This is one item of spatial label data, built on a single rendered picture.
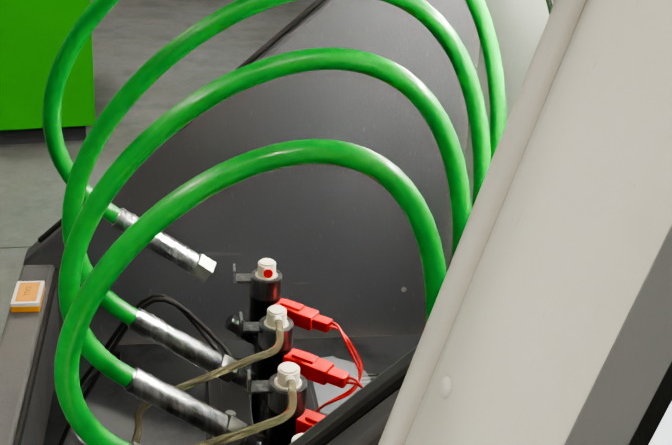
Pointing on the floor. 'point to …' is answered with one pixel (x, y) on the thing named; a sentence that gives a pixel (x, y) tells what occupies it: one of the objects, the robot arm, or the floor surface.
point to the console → (556, 217)
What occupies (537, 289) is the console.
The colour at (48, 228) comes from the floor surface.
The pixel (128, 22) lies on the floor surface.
